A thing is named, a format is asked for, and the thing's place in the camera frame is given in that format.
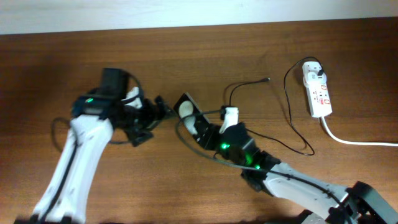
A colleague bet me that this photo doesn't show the black smartphone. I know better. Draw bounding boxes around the black smartphone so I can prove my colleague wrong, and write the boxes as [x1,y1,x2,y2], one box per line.
[174,93,214,150]

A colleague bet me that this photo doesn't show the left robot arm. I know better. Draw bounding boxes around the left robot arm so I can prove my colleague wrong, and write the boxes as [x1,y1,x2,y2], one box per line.
[15,68,174,223]

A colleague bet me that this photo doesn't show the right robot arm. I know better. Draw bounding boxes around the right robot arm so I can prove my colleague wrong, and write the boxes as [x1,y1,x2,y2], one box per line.
[197,123,397,223]

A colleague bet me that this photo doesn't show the white charger adapter plug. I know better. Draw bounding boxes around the white charger adapter plug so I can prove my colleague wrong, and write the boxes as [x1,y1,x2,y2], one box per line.
[302,61,327,87]

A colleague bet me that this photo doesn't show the white power strip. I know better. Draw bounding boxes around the white power strip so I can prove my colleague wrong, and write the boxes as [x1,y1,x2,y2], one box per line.
[306,83,332,118]

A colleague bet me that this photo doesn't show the left black camera cable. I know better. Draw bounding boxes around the left black camera cable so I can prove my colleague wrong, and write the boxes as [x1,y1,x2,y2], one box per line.
[50,73,144,153]

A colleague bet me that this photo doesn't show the black camera cable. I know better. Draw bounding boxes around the black camera cable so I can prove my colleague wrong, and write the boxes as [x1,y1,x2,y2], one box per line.
[50,73,144,153]
[175,108,355,224]

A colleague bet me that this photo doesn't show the white power strip cord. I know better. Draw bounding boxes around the white power strip cord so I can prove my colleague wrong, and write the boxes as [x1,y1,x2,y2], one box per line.
[319,116,398,147]

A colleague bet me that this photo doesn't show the right black camera cable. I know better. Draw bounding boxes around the right black camera cable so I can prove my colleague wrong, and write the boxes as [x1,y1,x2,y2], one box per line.
[175,108,355,224]

